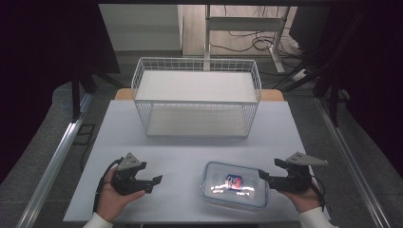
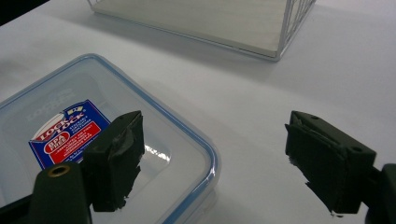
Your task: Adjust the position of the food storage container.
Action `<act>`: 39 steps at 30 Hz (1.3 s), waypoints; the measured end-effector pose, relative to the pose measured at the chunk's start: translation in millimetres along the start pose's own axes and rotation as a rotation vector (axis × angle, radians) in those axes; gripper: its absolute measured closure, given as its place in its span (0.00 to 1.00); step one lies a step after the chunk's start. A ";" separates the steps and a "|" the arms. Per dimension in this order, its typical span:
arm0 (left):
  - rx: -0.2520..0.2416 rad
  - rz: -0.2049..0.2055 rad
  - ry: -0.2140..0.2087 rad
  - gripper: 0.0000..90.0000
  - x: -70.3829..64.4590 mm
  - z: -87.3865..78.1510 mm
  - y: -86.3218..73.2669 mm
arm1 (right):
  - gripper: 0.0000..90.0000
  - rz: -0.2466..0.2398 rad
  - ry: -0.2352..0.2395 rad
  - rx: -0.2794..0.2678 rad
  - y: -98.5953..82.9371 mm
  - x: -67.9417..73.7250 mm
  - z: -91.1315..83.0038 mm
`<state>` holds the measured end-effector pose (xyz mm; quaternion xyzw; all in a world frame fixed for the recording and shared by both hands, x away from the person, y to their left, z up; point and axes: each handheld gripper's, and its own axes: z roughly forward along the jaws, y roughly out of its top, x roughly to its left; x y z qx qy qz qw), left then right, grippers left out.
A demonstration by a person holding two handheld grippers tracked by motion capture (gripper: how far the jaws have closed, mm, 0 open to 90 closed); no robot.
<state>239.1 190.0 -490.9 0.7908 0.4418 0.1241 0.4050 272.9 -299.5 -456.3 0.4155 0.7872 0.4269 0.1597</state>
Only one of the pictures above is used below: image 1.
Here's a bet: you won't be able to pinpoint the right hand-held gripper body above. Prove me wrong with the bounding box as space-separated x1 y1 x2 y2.
267 151 329 195

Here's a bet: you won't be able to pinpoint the dark curtain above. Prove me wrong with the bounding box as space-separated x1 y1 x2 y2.
0 0 122 185
329 0 403 179

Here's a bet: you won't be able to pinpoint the white metal desk frame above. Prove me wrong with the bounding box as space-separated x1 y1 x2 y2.
203 4 292 74

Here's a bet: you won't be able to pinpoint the red and blue small packet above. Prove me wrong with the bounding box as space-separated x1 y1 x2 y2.
224 173 244 191

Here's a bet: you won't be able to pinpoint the clear plastic lidded container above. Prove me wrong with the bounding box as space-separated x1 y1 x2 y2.
201 161 271 211

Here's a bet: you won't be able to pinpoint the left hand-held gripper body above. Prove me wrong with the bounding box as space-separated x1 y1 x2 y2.
109 152 149 196

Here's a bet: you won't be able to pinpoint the black tripod stand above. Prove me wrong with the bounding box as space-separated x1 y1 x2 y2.
279 9 365 128

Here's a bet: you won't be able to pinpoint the wooden table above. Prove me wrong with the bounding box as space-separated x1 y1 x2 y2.
113 87 285 103

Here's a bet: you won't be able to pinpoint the aluminium rail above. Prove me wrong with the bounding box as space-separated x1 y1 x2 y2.
314 95 393 228
14 92 93 228

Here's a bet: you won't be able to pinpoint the white wire shelf rack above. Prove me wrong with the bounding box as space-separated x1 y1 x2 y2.
130 56 263 139

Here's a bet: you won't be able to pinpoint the person's left hand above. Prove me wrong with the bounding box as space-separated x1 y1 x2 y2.
96 172 147 223

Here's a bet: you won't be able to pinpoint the white power strip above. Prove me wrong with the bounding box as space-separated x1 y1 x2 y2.
291 68 309 83

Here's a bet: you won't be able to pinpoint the black floor cables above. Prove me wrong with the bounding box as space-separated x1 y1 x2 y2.
209 5 306 66

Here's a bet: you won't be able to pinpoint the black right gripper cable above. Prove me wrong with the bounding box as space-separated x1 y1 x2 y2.
307 173 327 212

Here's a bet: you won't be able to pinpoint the white cabinet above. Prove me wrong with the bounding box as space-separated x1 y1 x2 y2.
98 4 184 52

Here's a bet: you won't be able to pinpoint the person's right hand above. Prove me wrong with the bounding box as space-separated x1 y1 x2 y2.
279 177 323 214

